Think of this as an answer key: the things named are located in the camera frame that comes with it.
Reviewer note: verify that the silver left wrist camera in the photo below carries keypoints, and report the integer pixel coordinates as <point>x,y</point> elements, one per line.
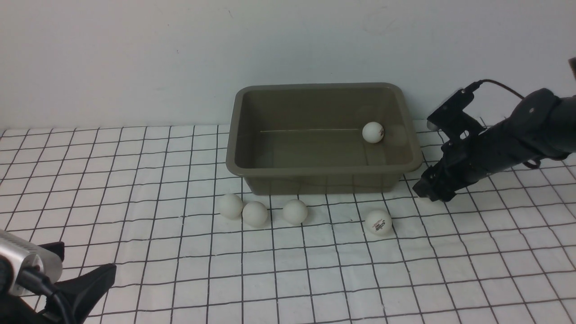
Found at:
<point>18,255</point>

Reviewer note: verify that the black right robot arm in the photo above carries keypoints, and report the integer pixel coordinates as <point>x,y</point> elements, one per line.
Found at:
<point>541,126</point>

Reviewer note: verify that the white ping-pong ball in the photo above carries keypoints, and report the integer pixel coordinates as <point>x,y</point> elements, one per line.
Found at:
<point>230,206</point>
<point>295,212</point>
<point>373,132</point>
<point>378,222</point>
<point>255,214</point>

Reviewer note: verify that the white grid-pattern table mat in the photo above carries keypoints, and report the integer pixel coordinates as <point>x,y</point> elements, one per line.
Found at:
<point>145,198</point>

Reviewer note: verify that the olive plastic storage bin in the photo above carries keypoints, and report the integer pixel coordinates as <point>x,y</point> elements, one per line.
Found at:
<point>306,138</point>

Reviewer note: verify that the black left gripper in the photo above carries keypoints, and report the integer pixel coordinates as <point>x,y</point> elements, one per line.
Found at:
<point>63,302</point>

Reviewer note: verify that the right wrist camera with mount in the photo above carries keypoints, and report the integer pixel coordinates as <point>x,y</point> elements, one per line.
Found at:
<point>451,119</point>

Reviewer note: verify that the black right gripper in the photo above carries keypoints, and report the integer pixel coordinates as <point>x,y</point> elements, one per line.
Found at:
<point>455,170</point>

